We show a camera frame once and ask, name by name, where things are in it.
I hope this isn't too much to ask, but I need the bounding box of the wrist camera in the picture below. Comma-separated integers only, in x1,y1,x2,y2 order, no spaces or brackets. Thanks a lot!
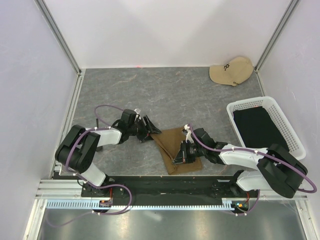
182,124,216,149
120,108,141,126

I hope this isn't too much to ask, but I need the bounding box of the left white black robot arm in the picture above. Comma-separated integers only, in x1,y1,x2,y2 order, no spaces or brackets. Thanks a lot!
54,110,162,197

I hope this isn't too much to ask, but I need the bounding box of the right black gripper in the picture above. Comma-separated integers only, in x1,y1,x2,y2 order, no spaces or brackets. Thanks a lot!
172,140,206,165

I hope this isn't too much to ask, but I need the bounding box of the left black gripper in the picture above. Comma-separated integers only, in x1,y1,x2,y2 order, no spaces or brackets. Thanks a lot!
128,115,161,143

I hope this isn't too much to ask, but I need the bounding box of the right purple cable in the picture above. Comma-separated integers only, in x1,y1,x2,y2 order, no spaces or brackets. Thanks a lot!
187,123,318,216

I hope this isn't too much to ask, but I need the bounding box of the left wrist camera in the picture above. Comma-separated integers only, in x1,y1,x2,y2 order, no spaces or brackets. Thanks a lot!
120,108,141,126

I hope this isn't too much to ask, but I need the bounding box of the brown cloth napkin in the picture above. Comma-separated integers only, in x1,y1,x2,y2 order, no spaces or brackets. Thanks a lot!
150,126,203,175

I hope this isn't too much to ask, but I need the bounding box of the black cloth in basket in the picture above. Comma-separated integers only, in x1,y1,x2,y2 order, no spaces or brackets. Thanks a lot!
233,106,289,151

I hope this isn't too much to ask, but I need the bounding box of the right aluminium frame post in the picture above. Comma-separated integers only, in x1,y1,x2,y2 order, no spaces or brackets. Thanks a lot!
254,0,301,73

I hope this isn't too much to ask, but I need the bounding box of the purple cable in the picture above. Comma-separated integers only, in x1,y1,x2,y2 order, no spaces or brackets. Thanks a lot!
46,104,133,228
187,123,318,216

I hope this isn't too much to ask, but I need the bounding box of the white plastic basket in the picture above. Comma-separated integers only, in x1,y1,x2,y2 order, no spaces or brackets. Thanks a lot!
226,96,306,161

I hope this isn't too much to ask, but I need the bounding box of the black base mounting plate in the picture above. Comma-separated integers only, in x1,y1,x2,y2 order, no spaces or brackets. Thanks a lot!
81,173,258,199

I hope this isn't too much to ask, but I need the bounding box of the front aluminium rail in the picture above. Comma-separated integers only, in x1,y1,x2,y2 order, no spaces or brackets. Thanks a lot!
35,179,308,201

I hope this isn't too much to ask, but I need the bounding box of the beige baseball cap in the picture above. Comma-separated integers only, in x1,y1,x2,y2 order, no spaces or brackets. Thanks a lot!
209,56,254,87

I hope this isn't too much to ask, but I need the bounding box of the black spoon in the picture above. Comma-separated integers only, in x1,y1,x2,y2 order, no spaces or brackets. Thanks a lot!
96,118,103,152

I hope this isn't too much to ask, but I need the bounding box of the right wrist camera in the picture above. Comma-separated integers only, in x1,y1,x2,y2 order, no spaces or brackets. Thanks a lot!
182,124,216,149

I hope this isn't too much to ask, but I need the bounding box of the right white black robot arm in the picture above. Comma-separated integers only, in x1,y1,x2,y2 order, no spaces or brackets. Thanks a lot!
172,140,308,199

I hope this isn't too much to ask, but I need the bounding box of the left aluminium frame post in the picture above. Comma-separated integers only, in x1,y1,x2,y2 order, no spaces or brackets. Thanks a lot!
34,0,82,75

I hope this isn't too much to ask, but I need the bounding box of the light blue cable duct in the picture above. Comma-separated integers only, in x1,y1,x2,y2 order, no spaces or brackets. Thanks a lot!
46,199,249,211

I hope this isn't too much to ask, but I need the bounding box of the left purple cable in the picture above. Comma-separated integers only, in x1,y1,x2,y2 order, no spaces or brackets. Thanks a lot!
46,104,133,228

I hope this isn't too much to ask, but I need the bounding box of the aluminium frame post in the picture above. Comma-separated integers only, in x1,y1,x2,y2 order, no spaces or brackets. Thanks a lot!
254,0,301,73
34,0,82,75

